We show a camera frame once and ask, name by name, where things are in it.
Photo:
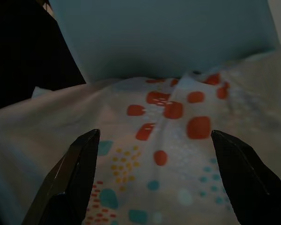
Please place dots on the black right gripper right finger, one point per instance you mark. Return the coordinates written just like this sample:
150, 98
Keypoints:
250, 187

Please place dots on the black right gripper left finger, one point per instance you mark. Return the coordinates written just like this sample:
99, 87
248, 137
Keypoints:
70, 182

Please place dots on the blue upholstered bed headboard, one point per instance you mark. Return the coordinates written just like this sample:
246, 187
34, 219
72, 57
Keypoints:
159, 37

